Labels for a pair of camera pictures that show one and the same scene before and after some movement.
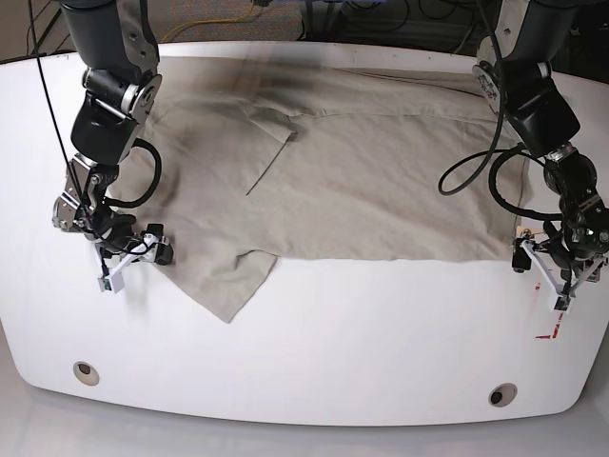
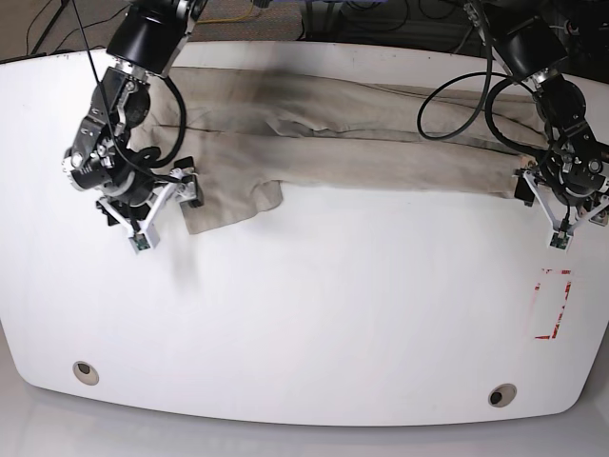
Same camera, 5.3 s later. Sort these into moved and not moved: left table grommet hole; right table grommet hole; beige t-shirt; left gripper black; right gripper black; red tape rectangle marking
Moved: beige t-shirt; right gripper black; left gripper black
Not moved: left table grommet hole; right table grommet hole; red tape rectangle marking
